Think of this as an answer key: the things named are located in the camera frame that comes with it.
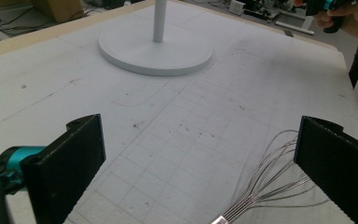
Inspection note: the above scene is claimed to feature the white bar on floor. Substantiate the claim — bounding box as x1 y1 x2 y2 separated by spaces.
274 20 315 35

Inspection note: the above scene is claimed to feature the white round stand base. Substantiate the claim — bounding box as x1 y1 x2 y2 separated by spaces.
98 0 214 77

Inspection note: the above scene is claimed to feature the white power adapter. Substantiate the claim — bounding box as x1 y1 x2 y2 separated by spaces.
228 0 246 16

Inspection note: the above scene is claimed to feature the cardboard box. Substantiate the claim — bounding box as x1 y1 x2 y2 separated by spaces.
31 0 86 24

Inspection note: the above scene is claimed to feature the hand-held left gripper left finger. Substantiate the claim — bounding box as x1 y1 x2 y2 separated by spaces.
20 113 107 224

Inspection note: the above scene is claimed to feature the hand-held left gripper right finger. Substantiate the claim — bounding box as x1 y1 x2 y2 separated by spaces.
293 115 358 224

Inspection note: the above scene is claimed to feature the metal wire whisk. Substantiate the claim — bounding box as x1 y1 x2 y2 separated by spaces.
210 129 331 224

